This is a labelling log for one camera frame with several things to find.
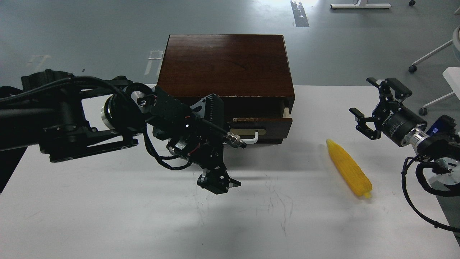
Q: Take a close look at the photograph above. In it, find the wooden drawer with white handle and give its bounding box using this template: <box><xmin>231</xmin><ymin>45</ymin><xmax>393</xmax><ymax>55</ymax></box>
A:
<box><xmin>228</xmin><ymin>108</ymin><xmax>293</xmax><ymax>144</ymax></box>

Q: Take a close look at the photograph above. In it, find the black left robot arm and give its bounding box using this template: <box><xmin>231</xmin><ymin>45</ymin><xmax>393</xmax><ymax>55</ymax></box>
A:
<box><xmin>0</xmin><ymin>69</ymin><xmax>247</xmax><ymax>195</ymax></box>

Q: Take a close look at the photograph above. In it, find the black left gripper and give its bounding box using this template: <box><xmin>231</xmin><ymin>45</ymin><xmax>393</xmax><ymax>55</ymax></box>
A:
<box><xmin>153</xmin><ymin>94</ymin><xmax>248</xmax><ymax>195</ymax></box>

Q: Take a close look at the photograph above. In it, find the white desk foot bar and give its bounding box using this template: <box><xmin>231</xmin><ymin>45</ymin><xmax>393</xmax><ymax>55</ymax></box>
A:
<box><xmin>330</xmin><ymin>0</ymin><xmax>392</xmax><ymax>10</ymax></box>

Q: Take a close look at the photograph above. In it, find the black tape strip on floor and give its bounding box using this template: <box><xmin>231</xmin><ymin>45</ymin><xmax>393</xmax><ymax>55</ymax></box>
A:
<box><xmin>290</xmin><ymin>0</ymin><xmax>309</xmax><ymax>28</ymax></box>

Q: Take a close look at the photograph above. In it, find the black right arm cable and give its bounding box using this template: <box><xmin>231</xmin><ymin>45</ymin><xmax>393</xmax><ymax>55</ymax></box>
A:
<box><xmin>401</xmin><ymin>155</ymin><xmax>460</xmax><ymax>233</ymax></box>

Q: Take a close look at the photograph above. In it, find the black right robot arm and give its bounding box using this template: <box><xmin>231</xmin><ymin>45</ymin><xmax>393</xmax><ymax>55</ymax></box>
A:
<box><xmin>350</xmin><ymin>77</ymin><xmax>459</xmax><ymax>197</ymax></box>

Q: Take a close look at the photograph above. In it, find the white tape patch on floor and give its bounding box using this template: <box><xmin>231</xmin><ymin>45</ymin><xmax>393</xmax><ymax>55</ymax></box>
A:
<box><xmin>148</xmin><ymin>50</ymin><xmax>163</xmax><ymax>60</ymax></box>

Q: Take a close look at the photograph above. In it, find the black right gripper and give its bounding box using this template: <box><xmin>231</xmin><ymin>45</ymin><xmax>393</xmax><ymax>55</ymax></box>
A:
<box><xmin>349</xmin><ymin>77</ymin><xmax>427</xmax><ymax>147</ymax></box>

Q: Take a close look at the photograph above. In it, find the dark wooden drawer cabinet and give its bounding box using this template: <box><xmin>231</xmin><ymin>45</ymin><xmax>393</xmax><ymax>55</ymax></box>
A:
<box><xmin>157</xmin><ymin>34</ymin><xmax>295</xmax><ymax>125</ymax></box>

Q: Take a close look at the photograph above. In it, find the yellow corn cob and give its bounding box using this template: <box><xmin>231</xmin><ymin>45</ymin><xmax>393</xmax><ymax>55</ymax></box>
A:
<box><xmin>326</xmin><ymin>139</ymin><xmax>373</xmax><ymax>199</ymax></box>

